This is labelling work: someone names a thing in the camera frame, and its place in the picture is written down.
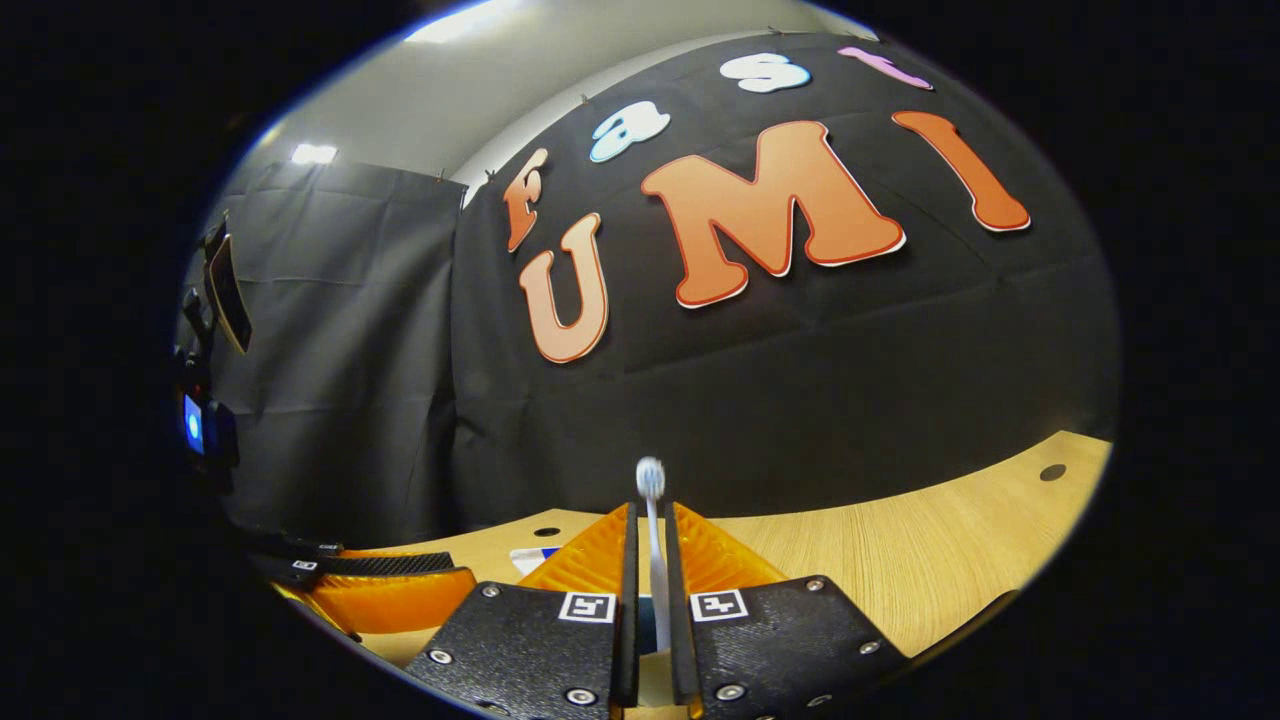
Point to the white toothpaste tube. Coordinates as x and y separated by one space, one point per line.
532 560

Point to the ceiling light panel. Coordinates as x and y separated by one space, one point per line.
313 153

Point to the white toothbrush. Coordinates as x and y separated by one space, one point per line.
656 560

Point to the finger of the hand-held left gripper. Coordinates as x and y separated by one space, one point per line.
300 546
400 600

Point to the black backdrop cloth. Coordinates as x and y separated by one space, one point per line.
800 400

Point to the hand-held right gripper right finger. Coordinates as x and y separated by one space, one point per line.
780 650

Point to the wooden desktop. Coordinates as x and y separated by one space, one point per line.
900 560

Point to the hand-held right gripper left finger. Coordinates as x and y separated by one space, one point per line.
530 650

